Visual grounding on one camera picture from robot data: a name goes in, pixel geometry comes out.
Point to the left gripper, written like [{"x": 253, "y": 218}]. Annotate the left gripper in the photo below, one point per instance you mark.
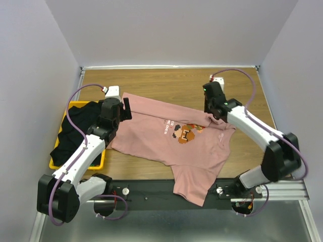
[{"x": 126, "y": 109}]

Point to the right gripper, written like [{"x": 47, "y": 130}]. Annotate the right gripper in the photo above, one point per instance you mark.
[{"x": 208, "y": 107}]

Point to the pink printed t-shirt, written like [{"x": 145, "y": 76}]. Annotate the pink printed t-shirt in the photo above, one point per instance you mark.
[{"x": 191, "y": 142}]

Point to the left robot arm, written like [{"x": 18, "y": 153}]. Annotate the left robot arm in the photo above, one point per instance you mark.
[{"x": 60, "y": 195}]

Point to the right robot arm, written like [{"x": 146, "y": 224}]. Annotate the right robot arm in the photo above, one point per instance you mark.
[{"x": 281, "y": 151}]

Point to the yellow plastic bin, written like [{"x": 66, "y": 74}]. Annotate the yellow plastic bin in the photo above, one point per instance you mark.
[{"x": 60, "y": 141}]

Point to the black t-shirt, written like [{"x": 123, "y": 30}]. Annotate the black t-shirt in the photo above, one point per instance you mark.
[{"x": 73, "y": 131}]

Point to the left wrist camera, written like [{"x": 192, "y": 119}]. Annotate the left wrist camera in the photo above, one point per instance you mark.
[{"x": 112, "y": 92}]

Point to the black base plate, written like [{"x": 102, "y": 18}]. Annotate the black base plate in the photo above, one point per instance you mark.
[{"x": 144, "y": 195}]

